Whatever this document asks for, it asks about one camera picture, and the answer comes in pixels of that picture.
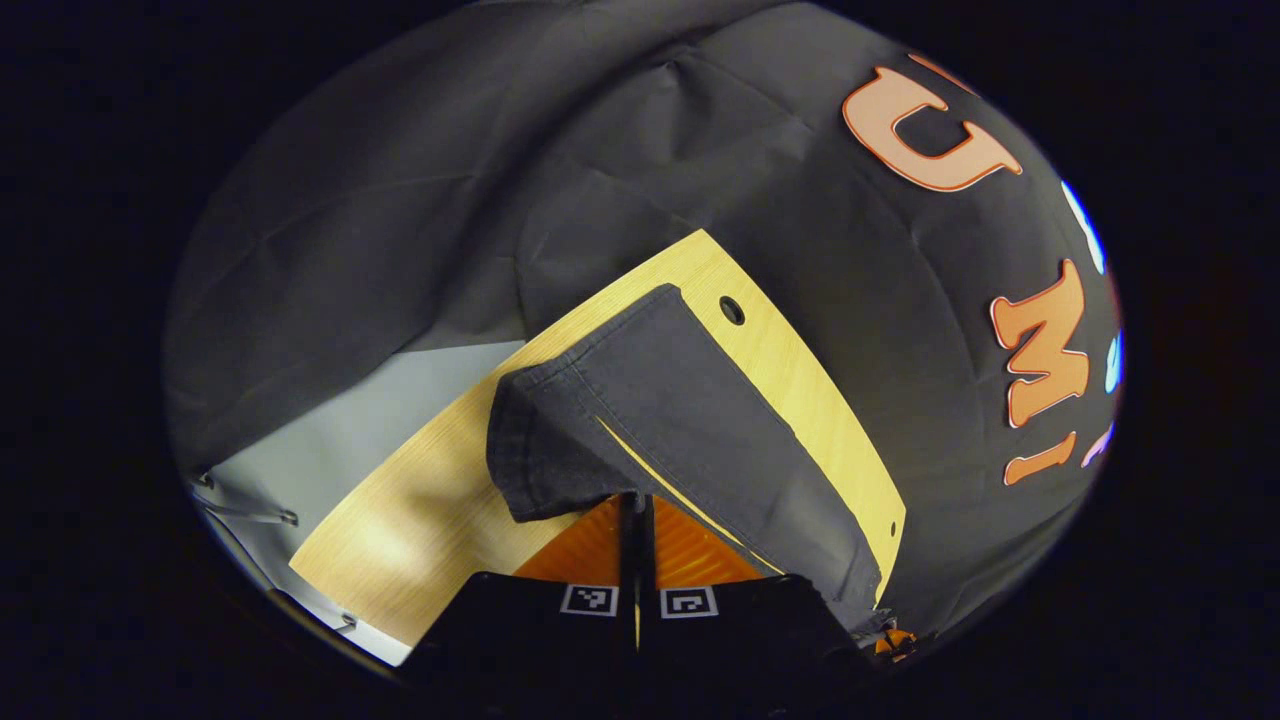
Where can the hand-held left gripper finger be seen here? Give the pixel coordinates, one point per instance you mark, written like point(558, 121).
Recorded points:
point(629, 560)
point(648, 560)

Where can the black jeans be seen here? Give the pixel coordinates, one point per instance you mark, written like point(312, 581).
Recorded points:
point(660, 410)

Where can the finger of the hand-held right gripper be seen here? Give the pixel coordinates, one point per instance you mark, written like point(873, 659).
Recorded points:
point(895, 642)

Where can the black backdrop cloth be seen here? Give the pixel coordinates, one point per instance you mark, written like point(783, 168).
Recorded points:
point(420, 200)

